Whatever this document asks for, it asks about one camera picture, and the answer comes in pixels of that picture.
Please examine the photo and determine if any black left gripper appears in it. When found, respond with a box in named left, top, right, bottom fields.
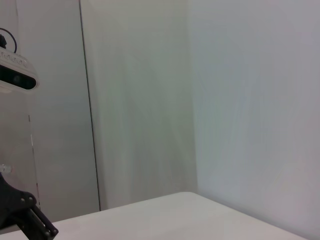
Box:
left=0, top=172, right=60, bottom=240

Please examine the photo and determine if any black camera cable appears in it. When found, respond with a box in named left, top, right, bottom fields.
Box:
left=0, top=26, right=18, bottom=55

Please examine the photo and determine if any white wrist depth camera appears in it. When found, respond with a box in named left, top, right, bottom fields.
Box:
left=0, top=48, right=40, bottom=94

